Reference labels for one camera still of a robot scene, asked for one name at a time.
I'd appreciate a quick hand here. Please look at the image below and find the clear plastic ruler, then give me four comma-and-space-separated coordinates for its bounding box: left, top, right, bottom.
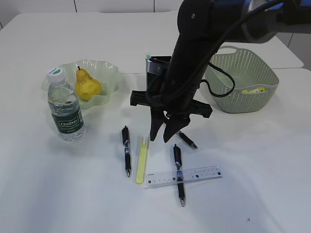
145, 166, 223, 188

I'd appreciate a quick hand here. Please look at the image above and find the clear plastic water bottle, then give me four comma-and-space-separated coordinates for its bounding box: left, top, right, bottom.
46, 67, 85, 141

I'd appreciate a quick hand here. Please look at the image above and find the black pen upper middle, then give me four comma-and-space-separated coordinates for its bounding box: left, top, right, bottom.
176, 131, 198, 150

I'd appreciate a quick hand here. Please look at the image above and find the yellow waste paper package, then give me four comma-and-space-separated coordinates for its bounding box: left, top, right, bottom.
242, 87, 267, 94

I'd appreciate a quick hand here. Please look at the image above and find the green wavy glass plate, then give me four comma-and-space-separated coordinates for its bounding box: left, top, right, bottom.
40, 59, 123, 110

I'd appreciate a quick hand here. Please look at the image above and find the black pen left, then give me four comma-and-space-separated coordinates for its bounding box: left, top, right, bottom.
121, 126, 132, 177

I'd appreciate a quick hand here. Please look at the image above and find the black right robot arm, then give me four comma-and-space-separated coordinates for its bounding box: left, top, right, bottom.
130, 0, 311, 142

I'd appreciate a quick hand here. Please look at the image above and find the black pen on ruler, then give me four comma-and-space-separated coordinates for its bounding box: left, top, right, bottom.
173, 144, 186, 207

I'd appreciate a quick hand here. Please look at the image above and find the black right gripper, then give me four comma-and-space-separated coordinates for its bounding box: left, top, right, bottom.
130, 0, 245, 143

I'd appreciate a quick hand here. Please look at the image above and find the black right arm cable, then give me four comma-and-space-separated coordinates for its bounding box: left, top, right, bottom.
145, 0, 287, 107

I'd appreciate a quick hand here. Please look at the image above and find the yellow pear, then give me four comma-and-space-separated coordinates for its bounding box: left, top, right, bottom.
75, 66, 102, 101

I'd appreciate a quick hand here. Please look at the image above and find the yellow utility knife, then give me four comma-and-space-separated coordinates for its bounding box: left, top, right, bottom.
136, 136, 150, 185

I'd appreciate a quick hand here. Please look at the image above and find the black square pen holder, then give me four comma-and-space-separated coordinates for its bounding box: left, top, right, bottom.
146, 56, 171, 95

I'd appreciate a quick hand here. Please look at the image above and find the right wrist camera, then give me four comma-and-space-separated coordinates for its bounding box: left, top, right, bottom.
146, 58, 170, 75

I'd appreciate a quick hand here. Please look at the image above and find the green plastic woven basket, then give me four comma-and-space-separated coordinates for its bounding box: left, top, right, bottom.
210, 46, 279, 114

